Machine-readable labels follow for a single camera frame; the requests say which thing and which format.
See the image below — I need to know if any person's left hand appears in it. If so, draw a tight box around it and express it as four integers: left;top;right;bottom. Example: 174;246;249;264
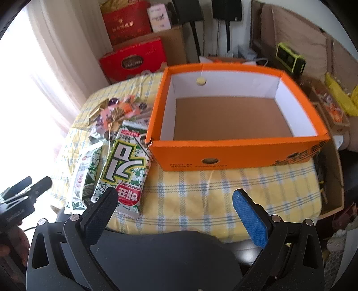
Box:
10;226;30;266

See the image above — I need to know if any large brown cardboard box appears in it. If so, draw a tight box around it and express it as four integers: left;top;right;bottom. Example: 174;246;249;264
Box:
113;26;188;66

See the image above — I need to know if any left black speaker on stand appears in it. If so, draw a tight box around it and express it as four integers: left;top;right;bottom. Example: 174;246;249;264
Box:
172;0;204;59

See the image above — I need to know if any cardboard tray of snacks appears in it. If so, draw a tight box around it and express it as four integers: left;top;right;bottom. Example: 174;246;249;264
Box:
299;76;349;135

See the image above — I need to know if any white sheer curtain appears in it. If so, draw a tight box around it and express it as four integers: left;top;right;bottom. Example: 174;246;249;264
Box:
1;1;112;135

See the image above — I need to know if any pink white tissue pack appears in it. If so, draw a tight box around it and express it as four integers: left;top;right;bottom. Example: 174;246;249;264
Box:
147;4;171;33

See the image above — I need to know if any brown floor cardboard box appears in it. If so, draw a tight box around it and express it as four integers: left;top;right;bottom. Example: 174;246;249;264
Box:
313;139;344;220

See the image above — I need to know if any yellow green portable radio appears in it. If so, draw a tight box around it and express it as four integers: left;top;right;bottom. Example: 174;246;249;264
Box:
275;42;307;76

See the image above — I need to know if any green white seaweed snack packet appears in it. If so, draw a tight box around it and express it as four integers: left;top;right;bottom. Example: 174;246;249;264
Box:
91;121;153;219

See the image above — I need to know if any yellow plastic bag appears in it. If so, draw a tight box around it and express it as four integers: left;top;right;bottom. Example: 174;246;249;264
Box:
325;73;357;117

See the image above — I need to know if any orange cardboard box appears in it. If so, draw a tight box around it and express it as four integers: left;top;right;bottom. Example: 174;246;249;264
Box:
146;62;330;171

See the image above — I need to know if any pink nut snack packet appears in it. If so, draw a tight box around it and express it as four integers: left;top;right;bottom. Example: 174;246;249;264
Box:
104;95;152;128

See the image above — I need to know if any red collection gift box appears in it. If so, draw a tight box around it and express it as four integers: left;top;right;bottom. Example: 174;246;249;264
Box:
100;38;167;82

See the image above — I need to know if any black speaker on stand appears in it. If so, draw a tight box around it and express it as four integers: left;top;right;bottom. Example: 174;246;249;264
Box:
172;0;204;59
211;0;243;52

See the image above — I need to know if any yellow blue plaid cloth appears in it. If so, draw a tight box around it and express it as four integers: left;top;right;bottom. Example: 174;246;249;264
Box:
50;73;322;242

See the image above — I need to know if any gold snack bar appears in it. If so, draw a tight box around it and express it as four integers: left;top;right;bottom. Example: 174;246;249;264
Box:
88;99;109;125

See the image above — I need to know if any right black speaker on stand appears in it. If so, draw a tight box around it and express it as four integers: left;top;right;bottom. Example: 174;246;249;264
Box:
211;0;243;52

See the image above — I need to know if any white power adapter cable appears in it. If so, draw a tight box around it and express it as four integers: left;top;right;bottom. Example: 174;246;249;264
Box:
237;44;269;67

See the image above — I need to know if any red tea gift bag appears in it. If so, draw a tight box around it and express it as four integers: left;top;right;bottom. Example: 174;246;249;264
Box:
100;1;152;46

